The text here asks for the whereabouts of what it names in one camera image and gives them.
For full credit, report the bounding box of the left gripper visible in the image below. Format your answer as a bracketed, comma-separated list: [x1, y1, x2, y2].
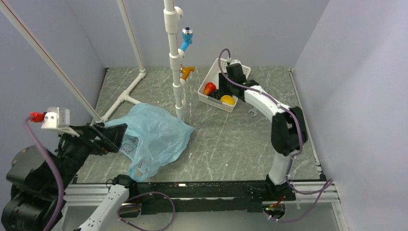
[49, 119, 128, 192]

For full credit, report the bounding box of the dark fake grape bunch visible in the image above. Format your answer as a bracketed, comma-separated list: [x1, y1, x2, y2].
[208, 90, 222, 100]

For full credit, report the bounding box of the yellow fake fruit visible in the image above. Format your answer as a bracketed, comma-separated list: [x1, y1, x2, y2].
[220, 95, 235, 105]

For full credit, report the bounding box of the red fake fruit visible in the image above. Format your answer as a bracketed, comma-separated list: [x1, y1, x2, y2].
[203, 82, 217, 96]

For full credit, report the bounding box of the light blue plastic bag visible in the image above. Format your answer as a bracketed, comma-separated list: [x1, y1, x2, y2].
[105, 103, 194, 181]

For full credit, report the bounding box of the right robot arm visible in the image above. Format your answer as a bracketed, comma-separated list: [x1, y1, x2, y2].
[218, 62, 308, 200]

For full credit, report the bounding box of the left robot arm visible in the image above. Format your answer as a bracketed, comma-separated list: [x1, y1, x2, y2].
[1, 123, 128, 231]

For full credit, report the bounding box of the white plastic basket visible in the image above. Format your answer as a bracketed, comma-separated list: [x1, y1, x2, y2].
[197, 58, 238, 113]

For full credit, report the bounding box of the silver wrench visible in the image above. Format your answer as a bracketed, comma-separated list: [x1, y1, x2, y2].
[248, 108, 257, 117]

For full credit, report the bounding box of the orange pipe fitting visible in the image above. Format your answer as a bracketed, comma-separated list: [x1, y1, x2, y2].
[180, 64, 195, 80]

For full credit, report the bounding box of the blue pipe fitting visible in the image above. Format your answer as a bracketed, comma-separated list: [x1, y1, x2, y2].
[178, 26, 193, 52]

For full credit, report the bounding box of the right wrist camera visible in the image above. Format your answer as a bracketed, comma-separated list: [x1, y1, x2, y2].
[226, 58, 241, 65]

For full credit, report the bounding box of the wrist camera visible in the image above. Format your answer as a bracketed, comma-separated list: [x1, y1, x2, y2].
[226, 58, 241, 65]
[29, 107, 70, 129]

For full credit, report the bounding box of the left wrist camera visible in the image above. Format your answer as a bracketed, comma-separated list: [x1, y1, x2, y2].
[29, 107, 70, 129]

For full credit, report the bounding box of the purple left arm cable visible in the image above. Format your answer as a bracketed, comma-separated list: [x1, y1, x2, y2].
[24, 116, 65, 231]

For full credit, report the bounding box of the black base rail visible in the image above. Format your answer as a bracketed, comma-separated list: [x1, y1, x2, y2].
[119, 179, 295, 218]

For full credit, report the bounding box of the white PVC pipe frame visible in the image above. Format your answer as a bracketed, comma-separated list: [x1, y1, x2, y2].
[0, 0, 186, 127]

